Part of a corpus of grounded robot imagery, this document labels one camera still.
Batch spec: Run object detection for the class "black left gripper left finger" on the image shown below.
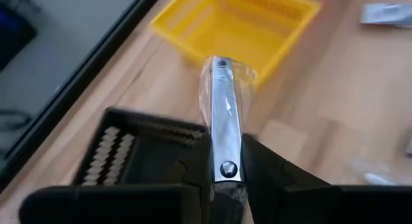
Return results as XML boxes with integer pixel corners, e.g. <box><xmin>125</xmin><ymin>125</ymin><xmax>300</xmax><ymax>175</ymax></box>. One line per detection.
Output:
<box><xmin>18</xmin><ymin>133</ymin><xmax>214</xmax><ymax>224</ymax></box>

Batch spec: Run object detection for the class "dark blue bulky object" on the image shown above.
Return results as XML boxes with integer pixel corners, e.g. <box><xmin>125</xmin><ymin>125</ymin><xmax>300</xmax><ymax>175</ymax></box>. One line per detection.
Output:
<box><xmin>0</xmin><ymin>0</ymin><xmax>39</xmax><ymax>72</ymax></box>

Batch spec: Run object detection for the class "black plastic basket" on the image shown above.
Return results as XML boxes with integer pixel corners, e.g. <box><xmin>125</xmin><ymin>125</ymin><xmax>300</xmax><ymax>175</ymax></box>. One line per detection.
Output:
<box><xmin>71</xmin><ymin>106</ymin><xmax>209</xmax><ymax>187</ymax></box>

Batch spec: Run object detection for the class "yellow plastic basket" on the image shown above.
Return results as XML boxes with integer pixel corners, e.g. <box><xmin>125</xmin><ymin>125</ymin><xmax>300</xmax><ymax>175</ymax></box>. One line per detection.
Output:
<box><xmin>149</xmin><ymin>0</ymin><xmax>323</xmax><ymax>87</ymax></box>

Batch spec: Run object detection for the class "white red-blue toothpaste tube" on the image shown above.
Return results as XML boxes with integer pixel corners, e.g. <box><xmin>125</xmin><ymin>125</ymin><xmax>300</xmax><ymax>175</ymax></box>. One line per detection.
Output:
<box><xmin>359</xmin><ymin>2</ymin><xmax>412</xmax><ymax>28</ymax></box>

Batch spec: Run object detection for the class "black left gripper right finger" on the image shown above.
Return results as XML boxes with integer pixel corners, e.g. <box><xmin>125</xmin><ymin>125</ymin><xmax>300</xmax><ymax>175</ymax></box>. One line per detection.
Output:
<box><xmin>241</xmin><ymin>133</ymin><xmax>412</xmax><ymax>224</ymax></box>

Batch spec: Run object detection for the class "blue white toothbrush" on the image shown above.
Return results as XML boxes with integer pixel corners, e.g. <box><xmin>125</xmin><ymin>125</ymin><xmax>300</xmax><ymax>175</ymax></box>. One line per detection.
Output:
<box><xmin>349</xmin><ymin>158</ymin><xmax>412</xmax><ymax>187</ymax></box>

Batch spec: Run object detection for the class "black aluminium table frame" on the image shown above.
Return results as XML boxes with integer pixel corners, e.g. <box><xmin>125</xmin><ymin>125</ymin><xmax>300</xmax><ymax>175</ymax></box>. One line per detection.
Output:
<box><xmin>0</xmin><ymin>0</ymin><xmax>165</xmax><ymax>193</ymax></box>

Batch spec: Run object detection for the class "silver nail clipper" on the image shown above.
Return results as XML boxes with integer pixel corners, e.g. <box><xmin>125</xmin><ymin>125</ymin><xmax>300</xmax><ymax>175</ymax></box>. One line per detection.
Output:
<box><xmin>198</xmin><ymin>55</ymin><xmax>258</xmax><ymax>205</ymax></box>

